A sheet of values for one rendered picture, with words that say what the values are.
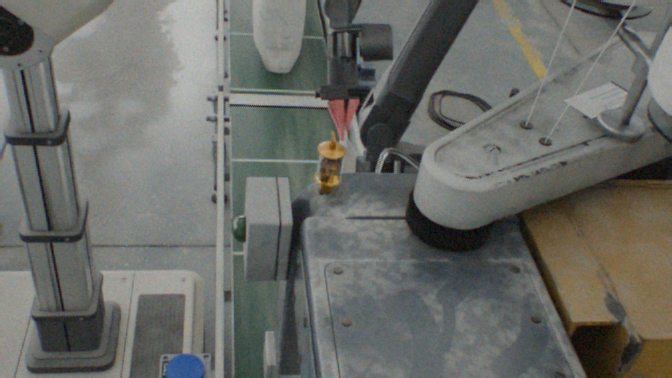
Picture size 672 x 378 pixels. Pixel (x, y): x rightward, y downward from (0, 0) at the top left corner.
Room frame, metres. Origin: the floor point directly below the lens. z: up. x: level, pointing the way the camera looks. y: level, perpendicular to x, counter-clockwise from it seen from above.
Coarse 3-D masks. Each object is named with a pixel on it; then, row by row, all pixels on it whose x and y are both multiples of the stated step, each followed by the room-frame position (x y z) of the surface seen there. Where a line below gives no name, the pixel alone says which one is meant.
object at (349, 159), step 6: (342, 144) 1.12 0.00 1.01; (348, 144) 1.08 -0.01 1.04; (348, 150) 1.08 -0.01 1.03; (354, 150) 1.06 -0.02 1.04; (348, 156) 1.08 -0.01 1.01; (354, 156) 1.06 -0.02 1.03; (342, 162) 1.06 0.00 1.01; (348, 162) 1.07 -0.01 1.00; (354, 162) 1.05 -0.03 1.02; (342, 168) 1.09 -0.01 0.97; (348, 168) 1.07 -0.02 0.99; (354, 168) 1.05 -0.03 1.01
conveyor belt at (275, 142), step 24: (240, 120) 2.03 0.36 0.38; (264, 120) 2.05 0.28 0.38; (288, 120) 2.07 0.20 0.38; (312, 120) 2.10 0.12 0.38; (240, 144) 1.89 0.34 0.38; (264, 144) 1.91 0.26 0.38; (288, 144) 1.93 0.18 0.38; (312, 144) 1.96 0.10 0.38; (240, 168) 1.77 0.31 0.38; (264, 168) 1.79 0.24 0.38; (288, 168) 1.81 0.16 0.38; (312, 168) 1.83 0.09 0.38; (240, 192) 1.65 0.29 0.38; (240, 264) 1.36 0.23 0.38; (240, 288) 1.27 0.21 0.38; (264, 288) 1.28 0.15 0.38; (240, 312) 1.19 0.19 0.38; (264, 312) 1.20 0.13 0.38; (240, 336) 1.12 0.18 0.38; (264, 336) 1.13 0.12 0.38; (240, 360) 1.05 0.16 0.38
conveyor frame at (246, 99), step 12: (228, 0) 2.92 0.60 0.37; (324, 0) 2.98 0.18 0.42; (228, 12) 2.81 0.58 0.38; (228, 24) 2.71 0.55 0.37; (324, 24) 2.88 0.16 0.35; (228, 36) 2.60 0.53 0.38; (324, 36) 2.85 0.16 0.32; (228, 48) 2.51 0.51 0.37; (228, 60) 2.42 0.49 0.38; (228, 72) 2.33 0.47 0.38; (240, 96) 2.18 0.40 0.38; (252, 96) 2.20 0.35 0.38; (264, 96) 2.21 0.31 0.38; (276, 96) 2.22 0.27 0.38; (288, 96) 2.23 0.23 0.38; (300, 96) 2.25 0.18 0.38
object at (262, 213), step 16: (256, 192) 0.57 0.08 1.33; (272, 192) 0.57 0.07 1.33; (288, 192) 0.58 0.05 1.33; (256, 208) 0.54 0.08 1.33; (272, 208) 0.55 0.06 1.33; (288, 208) 0.55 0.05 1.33; (256, 224) 0.52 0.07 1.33; (272, 224) 0.53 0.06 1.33; (288, 224) 0.53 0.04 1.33; (256, 240) 0.52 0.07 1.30; (272, 240) 0.53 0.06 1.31; (288, 240) 0.53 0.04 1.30; (256, 256) 0.52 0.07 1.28; (272, 256) 0.53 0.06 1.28; (288, 256) 0.53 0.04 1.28; (256, 272) 0.52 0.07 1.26; (272, 272) 0.53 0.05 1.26
